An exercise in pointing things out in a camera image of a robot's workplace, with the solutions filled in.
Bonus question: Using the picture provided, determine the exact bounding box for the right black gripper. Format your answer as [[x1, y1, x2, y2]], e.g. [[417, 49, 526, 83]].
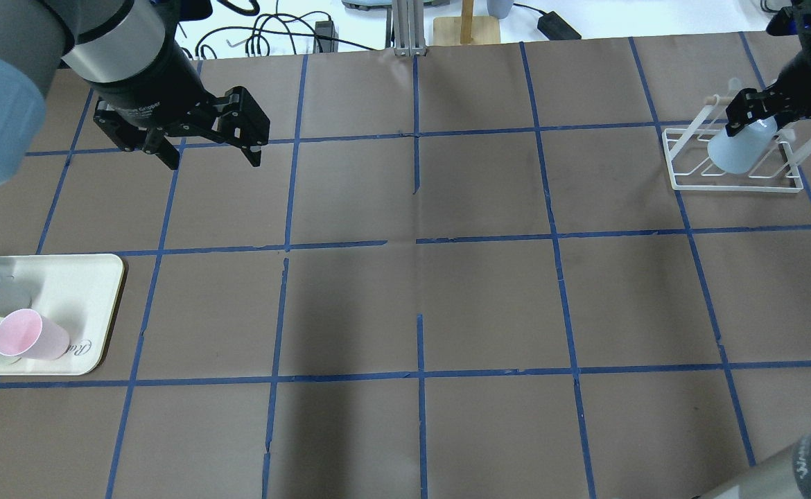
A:
[[724, 53, 811, 144]]

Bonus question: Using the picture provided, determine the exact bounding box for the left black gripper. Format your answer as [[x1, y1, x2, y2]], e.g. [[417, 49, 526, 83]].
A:
[[92, 66, 270, 171]]

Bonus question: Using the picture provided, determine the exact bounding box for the light blue ikea cup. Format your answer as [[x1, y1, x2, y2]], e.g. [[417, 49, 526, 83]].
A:
[[707, 117, 778, 175]]

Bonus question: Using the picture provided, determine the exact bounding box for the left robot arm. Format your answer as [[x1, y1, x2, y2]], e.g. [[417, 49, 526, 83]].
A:
[[0, 1, 270, 184]]

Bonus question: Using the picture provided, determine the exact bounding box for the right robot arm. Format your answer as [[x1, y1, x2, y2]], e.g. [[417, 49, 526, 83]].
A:
[[725, 1, 811, 138]]

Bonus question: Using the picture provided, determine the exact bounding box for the pink cup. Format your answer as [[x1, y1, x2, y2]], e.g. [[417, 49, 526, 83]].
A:
[[0, 308, 71, 361]]

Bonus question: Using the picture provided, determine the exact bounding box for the cream serving tray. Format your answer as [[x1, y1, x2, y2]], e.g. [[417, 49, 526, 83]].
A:
[[0, 254, 126, 376]]

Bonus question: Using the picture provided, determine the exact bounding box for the black power adapter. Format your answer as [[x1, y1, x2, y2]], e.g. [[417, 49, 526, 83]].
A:
[[537, 10, 583, 41]]

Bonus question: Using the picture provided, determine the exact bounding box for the wooden stand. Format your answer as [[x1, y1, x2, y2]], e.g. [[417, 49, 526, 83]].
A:
[[430, 1, 501, 46]]

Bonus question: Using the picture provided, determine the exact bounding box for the white wire cup rack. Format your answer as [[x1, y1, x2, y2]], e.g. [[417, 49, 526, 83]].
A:
[[661, 77, 811, 193]]

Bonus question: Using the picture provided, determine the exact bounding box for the black cable bundle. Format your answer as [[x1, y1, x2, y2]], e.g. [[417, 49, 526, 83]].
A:
[[194, 12, 340, 62]]

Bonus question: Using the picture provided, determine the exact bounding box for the aluminium frame post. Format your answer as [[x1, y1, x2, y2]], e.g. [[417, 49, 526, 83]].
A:
[[392, 1, 427, 57]]

